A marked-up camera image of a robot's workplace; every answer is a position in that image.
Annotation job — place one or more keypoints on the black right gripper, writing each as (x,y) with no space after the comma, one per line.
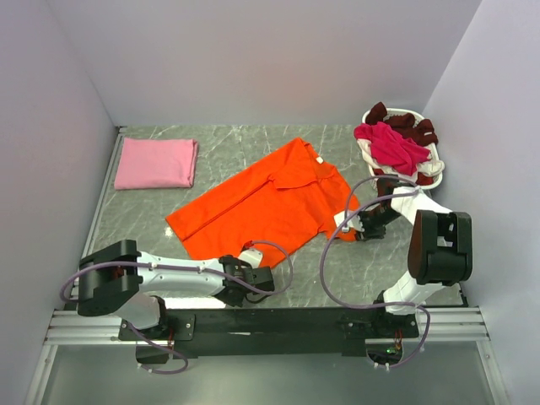
(368,234)

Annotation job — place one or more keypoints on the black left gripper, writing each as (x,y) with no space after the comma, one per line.
(233,303)

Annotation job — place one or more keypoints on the orange t shirt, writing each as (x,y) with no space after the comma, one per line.
(285,199)

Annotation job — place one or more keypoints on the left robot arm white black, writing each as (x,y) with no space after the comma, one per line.
(131,286)

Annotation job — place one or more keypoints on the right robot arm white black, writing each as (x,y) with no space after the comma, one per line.
(440,252)

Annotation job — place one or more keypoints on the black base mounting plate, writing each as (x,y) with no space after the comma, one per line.
(332,330)

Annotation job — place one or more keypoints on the magenta t shirt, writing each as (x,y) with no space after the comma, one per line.
(387,147)

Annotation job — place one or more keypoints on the white laundry basket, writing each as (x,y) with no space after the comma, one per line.
(400,142)

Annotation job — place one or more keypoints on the dark red t shirt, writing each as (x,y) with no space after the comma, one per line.
(421,131)

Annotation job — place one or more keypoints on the folded pink t shirt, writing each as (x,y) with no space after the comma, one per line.
(156,164)

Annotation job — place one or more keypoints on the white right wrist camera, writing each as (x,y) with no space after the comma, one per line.
(347,221)

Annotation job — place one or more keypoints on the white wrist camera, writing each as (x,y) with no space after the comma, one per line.
(347,221)
(251,255)

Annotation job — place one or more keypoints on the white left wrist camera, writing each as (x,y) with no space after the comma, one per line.
(251,255)

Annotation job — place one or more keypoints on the aluminium frame rail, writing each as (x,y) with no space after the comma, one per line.
(444,325)

